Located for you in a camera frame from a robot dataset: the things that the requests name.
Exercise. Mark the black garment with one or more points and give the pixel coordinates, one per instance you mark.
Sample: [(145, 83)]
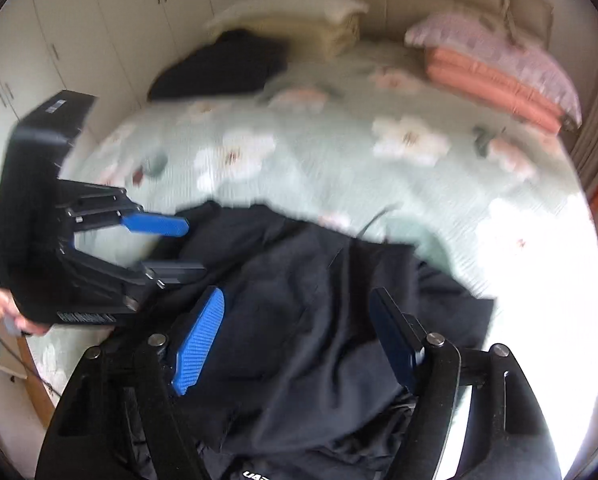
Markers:
[(219, 65)]

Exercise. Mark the beige folded quilt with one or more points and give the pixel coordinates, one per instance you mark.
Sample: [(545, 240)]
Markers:
[(324, 35)]

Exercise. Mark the person's left hand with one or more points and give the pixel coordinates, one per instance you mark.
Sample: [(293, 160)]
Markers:
[(14, 312)]

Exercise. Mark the cream pillow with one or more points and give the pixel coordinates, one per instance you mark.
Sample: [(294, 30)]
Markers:
[(289, 7)]

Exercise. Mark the beige curtain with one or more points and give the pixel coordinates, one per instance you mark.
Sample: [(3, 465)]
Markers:
[(596, 125)]

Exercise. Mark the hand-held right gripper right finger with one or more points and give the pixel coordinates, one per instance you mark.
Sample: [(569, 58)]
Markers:
[(396, 345)]

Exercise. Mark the bed with floral bedspread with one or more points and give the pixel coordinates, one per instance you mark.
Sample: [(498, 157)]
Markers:
[(329, 170)]

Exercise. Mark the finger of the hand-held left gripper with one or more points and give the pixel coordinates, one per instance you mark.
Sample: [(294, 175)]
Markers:
[(159, 225), (176, 272)]

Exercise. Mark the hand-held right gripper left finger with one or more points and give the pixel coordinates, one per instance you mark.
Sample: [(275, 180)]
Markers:
[(199, 340)]

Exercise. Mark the white wardrobe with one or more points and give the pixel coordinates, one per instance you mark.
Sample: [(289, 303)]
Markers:
[(104, 25)]

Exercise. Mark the pink patterned pillow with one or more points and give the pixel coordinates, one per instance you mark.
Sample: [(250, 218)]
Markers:
[(494, 50)]

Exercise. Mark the black hooded jacket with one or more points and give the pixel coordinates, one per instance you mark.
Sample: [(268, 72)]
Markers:
[(304, 335)]

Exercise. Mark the pink folded quilt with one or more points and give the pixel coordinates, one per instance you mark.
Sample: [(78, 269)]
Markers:
[(484, 85)]

